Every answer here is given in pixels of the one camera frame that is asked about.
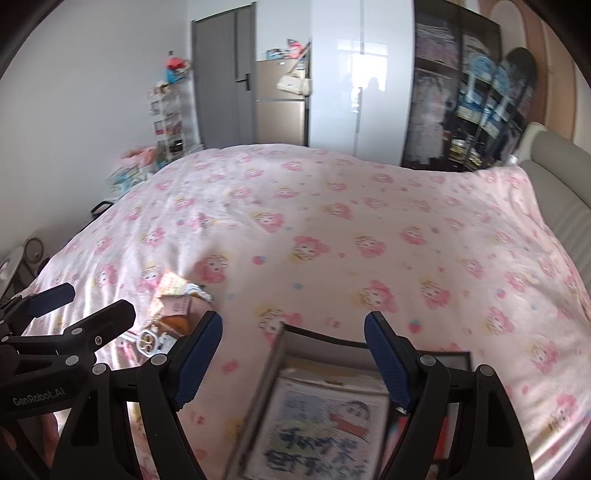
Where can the yellow printed card pack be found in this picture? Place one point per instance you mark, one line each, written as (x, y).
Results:
(173, 282)

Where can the white storage rack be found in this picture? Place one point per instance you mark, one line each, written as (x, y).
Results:
(166, 120)

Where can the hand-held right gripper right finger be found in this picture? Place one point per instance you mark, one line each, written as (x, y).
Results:
(390, 364)

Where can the padded bed headboard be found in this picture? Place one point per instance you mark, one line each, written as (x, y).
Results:
(558, 175)

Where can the blue red plush toy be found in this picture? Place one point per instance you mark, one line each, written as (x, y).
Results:
(174, 67)

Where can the silver fan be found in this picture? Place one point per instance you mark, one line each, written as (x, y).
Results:
(11, 267)

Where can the black oval board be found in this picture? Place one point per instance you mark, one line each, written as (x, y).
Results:
(521, 60)

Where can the pink cartoon printed blanket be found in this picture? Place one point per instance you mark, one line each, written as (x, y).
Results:
(323, 230)

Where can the pile of pastel boxes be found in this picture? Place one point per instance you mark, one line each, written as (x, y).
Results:
(123, 177)

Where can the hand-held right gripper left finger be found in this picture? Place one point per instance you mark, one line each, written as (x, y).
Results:
(196, 364)

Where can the white handbag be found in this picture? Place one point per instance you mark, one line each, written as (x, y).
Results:
(291, 84)

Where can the gold fridge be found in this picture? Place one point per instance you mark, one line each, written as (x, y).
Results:
(279, 120)

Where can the stack of blue white packets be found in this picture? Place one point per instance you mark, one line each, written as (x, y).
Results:
(480, 78)

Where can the dark glass cabinet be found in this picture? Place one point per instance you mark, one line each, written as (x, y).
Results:
(434, 92)

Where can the pile of small toy boxes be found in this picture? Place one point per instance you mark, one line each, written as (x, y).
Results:
(286, 50)

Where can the black storage box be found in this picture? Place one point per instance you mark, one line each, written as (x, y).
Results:
(258, 406)

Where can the grey door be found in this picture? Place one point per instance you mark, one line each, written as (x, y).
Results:
(217, 83)

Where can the brown paper envelope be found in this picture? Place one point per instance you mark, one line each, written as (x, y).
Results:
(173, 324)

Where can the pink plush toy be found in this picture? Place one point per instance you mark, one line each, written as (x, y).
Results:
(136, 156)

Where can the white glossy wardrobe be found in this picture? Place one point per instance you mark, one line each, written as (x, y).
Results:
(332, 92)

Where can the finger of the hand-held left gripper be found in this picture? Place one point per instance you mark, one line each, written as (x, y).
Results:
(106, 321)
(51, 299)

